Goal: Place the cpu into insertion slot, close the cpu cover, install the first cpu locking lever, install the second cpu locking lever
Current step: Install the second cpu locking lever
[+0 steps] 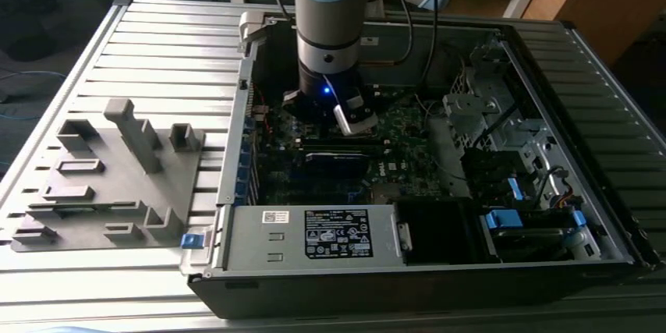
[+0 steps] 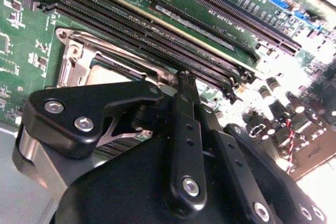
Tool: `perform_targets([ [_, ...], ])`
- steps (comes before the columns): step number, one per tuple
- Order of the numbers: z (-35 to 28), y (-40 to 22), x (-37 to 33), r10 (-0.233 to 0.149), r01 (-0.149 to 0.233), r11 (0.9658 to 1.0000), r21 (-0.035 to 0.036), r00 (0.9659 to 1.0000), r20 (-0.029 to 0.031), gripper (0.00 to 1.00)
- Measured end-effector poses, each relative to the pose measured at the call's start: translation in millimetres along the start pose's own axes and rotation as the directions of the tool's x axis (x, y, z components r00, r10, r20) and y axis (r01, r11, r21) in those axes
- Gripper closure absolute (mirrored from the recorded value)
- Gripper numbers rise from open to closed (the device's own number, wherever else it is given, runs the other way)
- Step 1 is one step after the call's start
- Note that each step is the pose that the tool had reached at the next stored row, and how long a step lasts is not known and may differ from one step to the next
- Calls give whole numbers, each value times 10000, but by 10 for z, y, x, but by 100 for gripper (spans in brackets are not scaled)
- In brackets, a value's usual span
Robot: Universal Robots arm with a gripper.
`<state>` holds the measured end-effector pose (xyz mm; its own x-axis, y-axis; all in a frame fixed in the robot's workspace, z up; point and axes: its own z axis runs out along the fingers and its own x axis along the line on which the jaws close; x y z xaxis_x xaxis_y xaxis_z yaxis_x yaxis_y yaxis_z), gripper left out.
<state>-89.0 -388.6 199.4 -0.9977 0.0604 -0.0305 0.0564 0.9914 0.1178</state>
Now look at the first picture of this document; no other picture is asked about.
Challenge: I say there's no black RAM slot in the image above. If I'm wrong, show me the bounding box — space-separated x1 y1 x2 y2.
301 136 393 144

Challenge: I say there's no black graphics card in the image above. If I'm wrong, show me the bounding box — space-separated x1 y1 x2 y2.
305 151 372 179

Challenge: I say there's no green motherboard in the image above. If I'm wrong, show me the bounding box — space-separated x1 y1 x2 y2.
249 79 454 206

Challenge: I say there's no grey case hinge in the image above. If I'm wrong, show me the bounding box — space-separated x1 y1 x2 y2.
238 12 267 53

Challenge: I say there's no brown chipset heatsink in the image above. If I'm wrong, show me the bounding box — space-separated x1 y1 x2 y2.
373 182 404 200

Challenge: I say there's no grey plastic bar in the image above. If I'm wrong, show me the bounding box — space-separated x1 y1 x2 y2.
428 116 473 198

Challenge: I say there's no silver disk bay cage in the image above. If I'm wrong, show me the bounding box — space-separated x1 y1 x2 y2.
442 32 554 162

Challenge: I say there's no grey power supply unit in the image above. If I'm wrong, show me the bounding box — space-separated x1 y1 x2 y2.
223 204 409 271

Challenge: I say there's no black fan shroud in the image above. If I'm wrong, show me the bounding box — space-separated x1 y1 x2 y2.
394 198 489 267

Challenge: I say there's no grey parts rack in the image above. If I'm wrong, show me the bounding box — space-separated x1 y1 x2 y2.
10 98 207 253

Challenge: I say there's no blue bay latch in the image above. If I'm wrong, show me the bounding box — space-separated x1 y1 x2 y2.
508 177 526 202

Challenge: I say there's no hard disk in blue carrier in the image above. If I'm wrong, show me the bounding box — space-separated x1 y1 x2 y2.
481 207 589 264

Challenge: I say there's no black open PC case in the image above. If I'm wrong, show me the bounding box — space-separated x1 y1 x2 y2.
179 11 665 321

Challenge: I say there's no black office chair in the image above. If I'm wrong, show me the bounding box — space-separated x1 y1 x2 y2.
0 0 62 63

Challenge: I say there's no pale blue object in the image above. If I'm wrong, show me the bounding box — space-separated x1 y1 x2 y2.
45 324 109 333

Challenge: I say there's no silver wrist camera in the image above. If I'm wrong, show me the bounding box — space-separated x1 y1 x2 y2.
332 94 380 137

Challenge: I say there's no coloured wire bundle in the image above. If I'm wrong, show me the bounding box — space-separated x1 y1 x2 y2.
550 188 578 210

